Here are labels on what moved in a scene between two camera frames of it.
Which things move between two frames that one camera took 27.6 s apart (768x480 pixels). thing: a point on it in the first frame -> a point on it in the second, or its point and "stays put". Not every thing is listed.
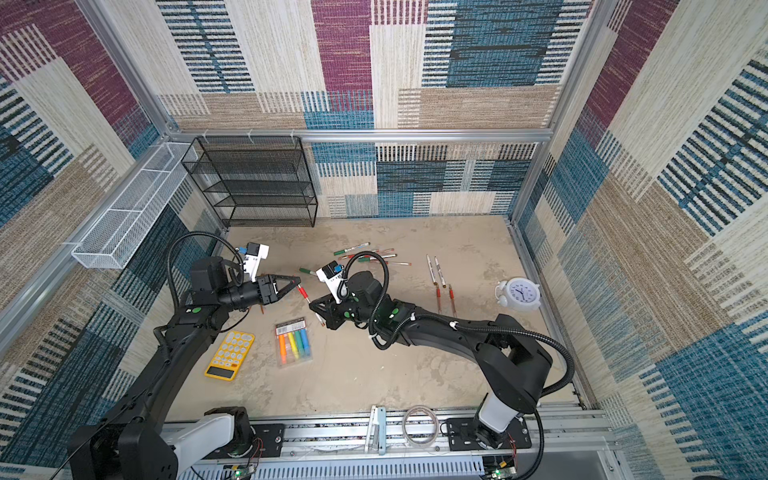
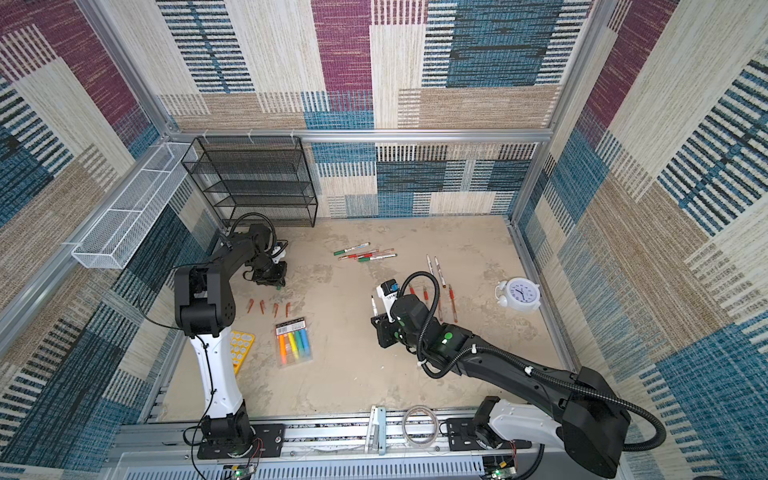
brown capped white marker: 440,272 stays put
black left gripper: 267,288 -> 277,280
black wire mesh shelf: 255,180 stays put
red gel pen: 452,296 stays put
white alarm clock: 519,293 stays put
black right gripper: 331,308 -> 383,327
